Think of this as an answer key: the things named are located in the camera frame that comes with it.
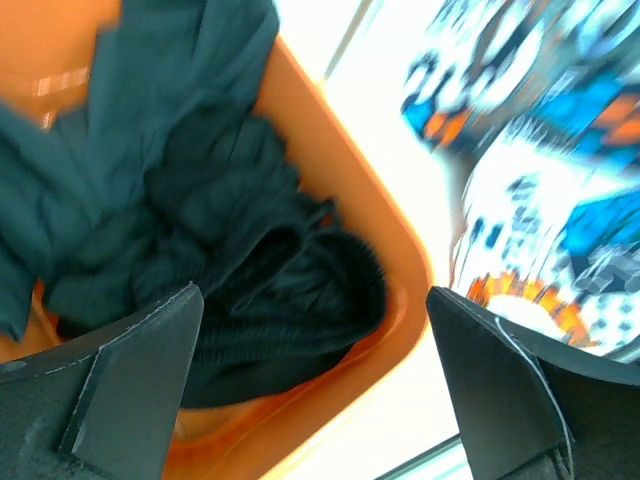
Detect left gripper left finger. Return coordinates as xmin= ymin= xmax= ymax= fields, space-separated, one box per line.
xmin=1 ymin=284 xmax=203 ymax=479

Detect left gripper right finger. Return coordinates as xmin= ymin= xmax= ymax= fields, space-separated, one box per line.
xmin=426 ymin=287 xmax=639 ymax=479

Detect dark navy shorts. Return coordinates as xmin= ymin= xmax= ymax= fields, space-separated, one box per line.
xmin=1 ymin=1 xmax=308 ymax=339

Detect black shorts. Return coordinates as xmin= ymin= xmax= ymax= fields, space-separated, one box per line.
xmin=130 ymin=112 xmax=387 ymax=409

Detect patterned blue orange shorts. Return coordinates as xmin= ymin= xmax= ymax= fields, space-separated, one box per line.
xmin=401 ymin=1 xmax=639 ymax=363

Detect orange plastic basket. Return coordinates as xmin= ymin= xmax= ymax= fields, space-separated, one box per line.
xmin=1 ymin=1 xmax=428 ymax=479

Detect metal clothes rack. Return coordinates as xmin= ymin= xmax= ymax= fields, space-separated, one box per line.
xmin=321 ymin=0 xmax=374 ymax=83

